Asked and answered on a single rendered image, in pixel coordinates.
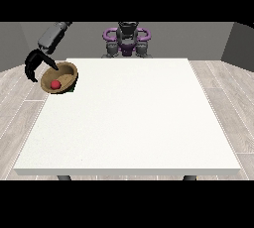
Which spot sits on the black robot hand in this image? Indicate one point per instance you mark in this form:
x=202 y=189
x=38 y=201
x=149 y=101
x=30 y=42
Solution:
x=33 y=61

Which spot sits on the brown wooden bowl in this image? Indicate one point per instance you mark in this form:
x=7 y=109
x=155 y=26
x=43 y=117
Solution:
x=64 y=76

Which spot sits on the small red ball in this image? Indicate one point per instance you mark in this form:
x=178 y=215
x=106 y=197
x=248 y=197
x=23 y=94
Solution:
x=55 y=84

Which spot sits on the grey robot trunk purple rings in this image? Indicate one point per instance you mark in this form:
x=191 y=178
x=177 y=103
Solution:
x=126 y=42

